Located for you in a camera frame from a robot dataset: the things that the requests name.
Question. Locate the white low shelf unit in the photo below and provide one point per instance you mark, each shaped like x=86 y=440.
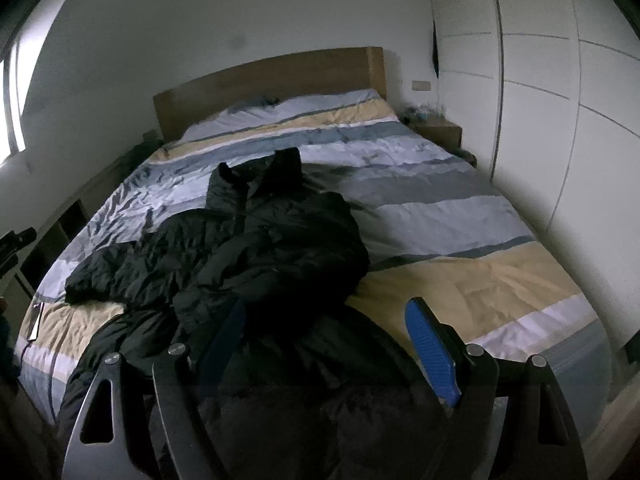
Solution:
x=75 y=210

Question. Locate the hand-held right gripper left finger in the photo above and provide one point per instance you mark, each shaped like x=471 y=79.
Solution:
x=223 y=342

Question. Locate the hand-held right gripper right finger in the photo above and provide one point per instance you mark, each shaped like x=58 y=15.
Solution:
x=431 y=355

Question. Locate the wooden nightstand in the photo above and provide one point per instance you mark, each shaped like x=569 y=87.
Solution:
x=442 y=134

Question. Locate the black puffer jacket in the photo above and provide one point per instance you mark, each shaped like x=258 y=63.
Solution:
x=280 y=245

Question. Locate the window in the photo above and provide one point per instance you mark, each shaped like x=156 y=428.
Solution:
x=14 y=105

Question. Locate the wall socket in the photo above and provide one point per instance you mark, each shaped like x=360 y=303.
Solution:
x=421 y=86

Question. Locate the bed with striped duvet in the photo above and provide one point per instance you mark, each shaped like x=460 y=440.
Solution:
x=435 y=200

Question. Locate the small dark flat device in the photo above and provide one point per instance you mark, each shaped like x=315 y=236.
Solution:
x=35 y=321

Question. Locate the light blue pillow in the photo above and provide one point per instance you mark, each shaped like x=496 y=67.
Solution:
x=310 y=110

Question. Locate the wooden headboard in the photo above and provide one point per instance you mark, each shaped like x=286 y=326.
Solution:
x=260 y=77

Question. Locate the white wardrobe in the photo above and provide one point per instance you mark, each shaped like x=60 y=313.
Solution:
x=560 y=110

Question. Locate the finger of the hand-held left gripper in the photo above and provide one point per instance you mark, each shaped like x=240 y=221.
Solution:
x=15 y=247

